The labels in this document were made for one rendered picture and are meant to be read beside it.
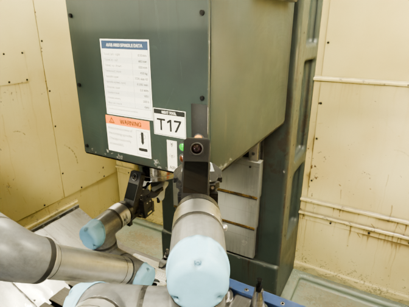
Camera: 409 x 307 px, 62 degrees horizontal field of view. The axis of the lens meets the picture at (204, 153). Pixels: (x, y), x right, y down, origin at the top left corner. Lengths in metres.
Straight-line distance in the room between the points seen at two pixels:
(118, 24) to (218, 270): 0.69
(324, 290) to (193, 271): 1.80
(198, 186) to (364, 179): 1.38
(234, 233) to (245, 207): 0.17
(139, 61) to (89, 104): 0.24
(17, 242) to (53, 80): 1.49
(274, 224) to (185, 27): 1.10
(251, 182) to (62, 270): 0.96
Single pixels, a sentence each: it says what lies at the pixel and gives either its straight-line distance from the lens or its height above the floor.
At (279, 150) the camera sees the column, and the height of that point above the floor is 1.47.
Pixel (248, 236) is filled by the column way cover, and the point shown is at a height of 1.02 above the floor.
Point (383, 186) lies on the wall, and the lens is 1.86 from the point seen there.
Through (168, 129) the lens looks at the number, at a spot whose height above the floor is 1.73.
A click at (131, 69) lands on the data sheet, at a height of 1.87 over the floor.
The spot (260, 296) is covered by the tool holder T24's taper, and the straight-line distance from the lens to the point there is 1.02.
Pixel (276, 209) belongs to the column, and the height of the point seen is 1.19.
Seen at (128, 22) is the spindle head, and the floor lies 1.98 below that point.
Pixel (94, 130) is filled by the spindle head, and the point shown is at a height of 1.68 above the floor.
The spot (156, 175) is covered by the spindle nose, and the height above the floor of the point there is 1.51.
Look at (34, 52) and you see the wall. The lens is 2.08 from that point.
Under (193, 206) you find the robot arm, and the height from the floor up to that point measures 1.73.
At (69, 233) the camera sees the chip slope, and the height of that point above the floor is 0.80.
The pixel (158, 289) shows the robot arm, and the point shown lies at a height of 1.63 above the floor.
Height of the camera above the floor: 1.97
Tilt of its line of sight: 20 degrees down
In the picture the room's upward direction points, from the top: straight up
